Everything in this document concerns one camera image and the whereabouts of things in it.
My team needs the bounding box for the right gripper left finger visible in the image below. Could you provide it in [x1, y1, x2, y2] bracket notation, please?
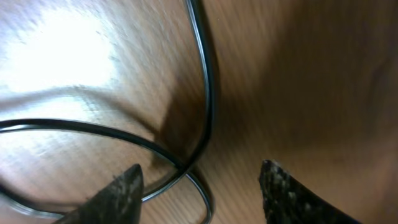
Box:
[54, 164, 144, 224]

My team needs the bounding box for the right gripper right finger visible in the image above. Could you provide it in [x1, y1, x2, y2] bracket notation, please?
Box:
[259, 160, 359, 224]

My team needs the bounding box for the black USB cable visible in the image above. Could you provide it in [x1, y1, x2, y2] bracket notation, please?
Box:
[0, 0, 216, 224]

